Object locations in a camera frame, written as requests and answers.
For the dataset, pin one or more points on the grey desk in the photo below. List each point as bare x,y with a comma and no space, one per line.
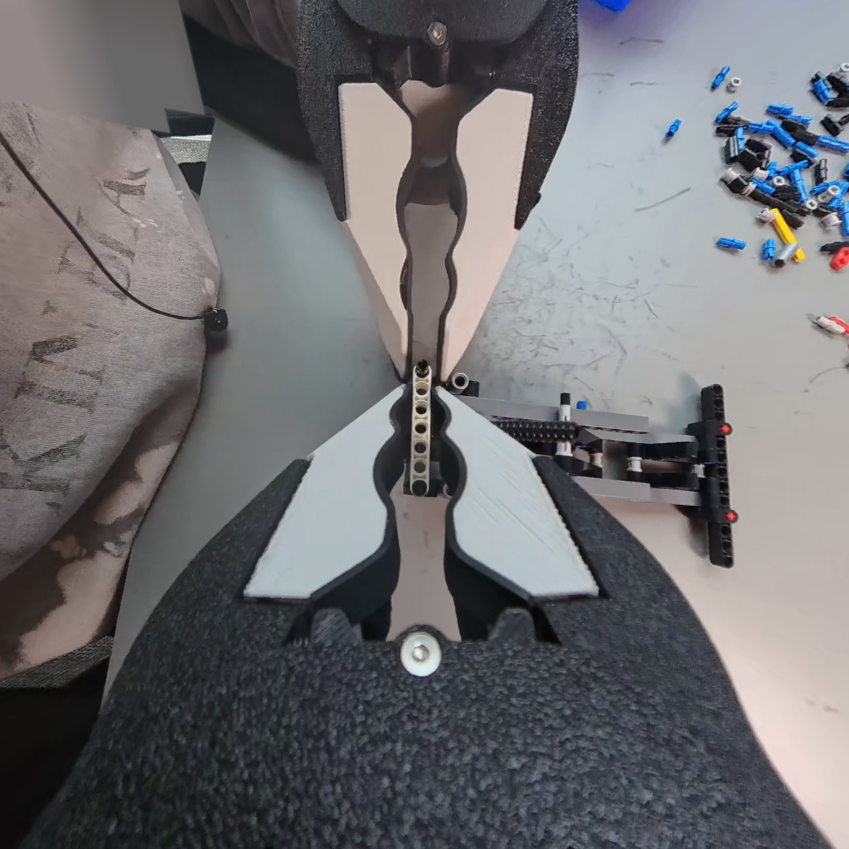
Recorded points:
630,318

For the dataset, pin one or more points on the pile of red white pieces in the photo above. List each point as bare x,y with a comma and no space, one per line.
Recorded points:
837,325

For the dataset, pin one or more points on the person's grey patterned hoodie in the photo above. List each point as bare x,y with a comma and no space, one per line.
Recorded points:
79,398

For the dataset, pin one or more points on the pile of blue black pins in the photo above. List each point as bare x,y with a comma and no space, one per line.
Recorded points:
789,166

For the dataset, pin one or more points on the black grey toy car chassis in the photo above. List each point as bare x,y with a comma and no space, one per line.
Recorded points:
716,464

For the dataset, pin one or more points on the white toy brick beam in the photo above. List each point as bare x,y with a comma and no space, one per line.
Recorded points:
420,438

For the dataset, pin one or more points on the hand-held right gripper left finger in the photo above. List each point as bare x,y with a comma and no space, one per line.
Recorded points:
318,524

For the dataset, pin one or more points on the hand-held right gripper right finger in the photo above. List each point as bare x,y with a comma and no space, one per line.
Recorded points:
517,524

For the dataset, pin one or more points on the black toy brick pin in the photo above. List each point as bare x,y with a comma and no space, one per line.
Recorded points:
422,368

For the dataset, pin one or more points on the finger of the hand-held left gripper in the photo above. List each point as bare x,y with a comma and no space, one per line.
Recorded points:
368,172
494,186

